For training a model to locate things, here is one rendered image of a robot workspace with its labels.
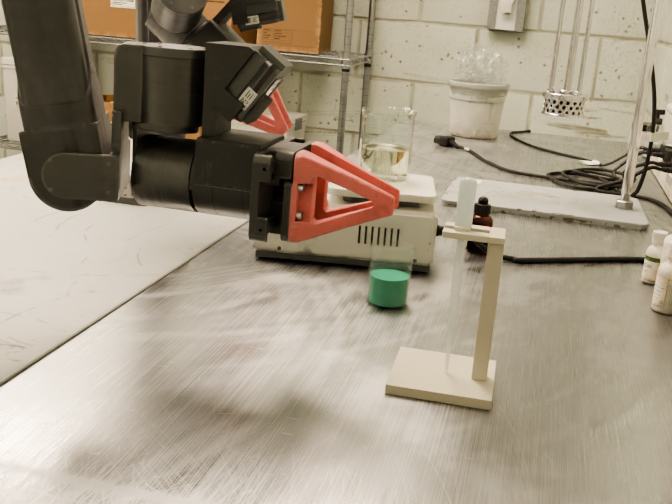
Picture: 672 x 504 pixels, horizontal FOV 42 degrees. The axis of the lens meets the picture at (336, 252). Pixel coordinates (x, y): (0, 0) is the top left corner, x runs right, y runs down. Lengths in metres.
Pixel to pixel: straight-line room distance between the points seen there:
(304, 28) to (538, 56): 0.88
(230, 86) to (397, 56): 2.80
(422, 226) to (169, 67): 0.38
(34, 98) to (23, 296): 0.24
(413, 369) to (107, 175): 0.28
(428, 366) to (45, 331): 0.32
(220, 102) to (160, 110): 0.05
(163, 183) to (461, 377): 0.27
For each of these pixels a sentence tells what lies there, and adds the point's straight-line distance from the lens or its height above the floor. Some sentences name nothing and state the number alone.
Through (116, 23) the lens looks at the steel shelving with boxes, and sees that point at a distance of 3.38.
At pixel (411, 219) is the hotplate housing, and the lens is 0.94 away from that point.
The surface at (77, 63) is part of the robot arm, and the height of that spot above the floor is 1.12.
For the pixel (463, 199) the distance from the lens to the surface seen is 0.65.
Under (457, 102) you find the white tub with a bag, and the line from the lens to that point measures 2.03.
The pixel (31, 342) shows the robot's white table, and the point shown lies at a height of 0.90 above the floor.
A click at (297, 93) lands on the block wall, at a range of 3.55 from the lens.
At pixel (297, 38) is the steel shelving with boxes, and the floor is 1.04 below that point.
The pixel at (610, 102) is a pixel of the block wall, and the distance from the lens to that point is 3.42.
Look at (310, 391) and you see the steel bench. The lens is 0.66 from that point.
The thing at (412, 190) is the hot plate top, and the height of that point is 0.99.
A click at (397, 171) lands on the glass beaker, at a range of 0.98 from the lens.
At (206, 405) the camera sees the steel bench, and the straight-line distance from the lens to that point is 0.63.
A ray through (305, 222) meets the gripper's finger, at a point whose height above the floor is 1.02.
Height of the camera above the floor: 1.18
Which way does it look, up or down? 16 degrees down
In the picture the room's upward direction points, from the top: 4 degrees clockwise
